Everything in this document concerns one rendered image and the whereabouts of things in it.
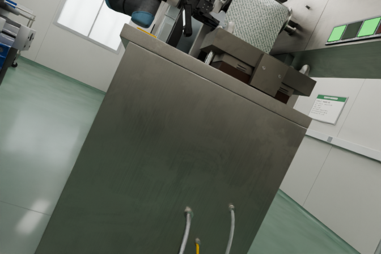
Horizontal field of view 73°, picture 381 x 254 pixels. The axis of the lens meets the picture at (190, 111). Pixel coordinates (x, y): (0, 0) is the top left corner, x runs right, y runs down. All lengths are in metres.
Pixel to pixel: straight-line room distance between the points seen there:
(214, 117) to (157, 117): 0.17
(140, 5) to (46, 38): 5.95
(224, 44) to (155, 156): 0.41
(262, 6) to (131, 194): 0.85
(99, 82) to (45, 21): 1.75
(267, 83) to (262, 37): 0.29
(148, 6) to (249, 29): 0.40
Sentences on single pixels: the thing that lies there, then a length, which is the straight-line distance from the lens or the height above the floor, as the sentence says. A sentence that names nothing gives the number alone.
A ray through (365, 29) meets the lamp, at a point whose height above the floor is 1.18.
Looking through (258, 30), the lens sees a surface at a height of 1.15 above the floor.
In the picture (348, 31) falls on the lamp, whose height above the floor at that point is 1.18.
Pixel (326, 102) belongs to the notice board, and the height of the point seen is 1.63.
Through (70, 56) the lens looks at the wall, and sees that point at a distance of 6.73.
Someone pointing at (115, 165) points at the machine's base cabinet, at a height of 0.53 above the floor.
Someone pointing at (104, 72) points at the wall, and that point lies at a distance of 6.59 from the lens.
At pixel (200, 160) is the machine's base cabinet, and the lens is 0.80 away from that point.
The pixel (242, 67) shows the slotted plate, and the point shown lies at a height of 0.96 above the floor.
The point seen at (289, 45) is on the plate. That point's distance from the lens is 1.22.
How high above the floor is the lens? 0.79
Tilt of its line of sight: 3 degrees down
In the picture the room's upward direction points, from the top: 25 degrees clockwise
